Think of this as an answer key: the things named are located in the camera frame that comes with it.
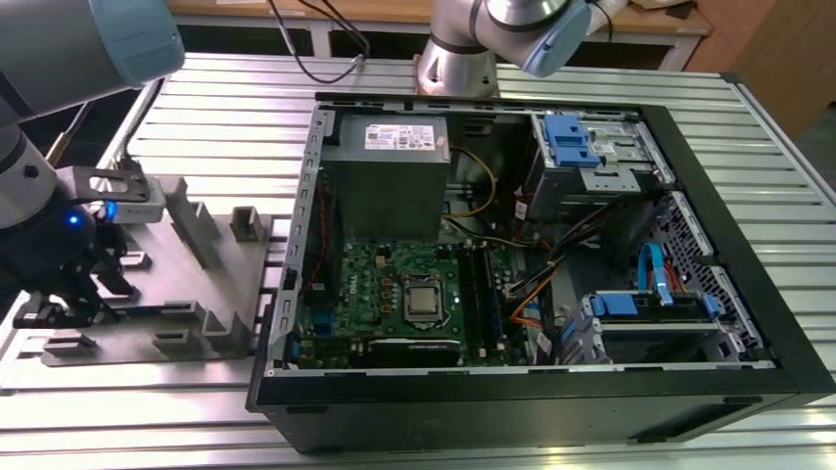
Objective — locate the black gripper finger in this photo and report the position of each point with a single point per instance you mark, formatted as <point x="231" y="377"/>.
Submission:
<point x="53" y="313"/>
<point x="114" y="281"/>

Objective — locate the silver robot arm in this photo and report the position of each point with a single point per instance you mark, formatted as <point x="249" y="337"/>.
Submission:
<point x="66" y="49"/>

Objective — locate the grey parts rack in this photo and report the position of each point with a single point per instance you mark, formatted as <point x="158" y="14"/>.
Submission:
<point x="183" y="274"/>

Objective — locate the green motherboard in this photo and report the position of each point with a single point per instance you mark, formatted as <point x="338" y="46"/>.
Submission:
<point x="366" y="274"/>

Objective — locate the grey power supply unit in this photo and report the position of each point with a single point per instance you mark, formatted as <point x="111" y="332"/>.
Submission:
<point x="386" y="196"/>

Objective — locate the black graphics card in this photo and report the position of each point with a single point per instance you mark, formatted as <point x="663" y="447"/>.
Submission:
<point x="411" y="350"/>

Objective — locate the silver CPU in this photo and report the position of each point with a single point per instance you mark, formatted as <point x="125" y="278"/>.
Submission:
<point x="425" y="299"/>

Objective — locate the black PC case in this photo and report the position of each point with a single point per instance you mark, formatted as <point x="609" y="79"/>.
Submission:
<point x="458" y="416"/>

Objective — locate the blue drive cage latch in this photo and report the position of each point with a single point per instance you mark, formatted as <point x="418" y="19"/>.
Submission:
<point x="569" y="142"/>

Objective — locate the hard disk in blue carrier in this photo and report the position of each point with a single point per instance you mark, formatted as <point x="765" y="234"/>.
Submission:
<point x="618" y="306"/>

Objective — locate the metal drive cage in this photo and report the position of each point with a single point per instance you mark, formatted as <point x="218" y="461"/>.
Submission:
<point x="607" y="181"/>

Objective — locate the wooden desk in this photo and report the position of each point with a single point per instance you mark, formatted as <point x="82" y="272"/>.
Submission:
<point x="654" y="22"/>

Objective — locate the brown wooden cabinet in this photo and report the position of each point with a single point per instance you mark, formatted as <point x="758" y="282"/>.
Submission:
<point x="771" y="49"/>

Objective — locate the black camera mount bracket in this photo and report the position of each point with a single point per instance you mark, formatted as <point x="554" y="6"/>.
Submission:
<point x="79" y="178"/>

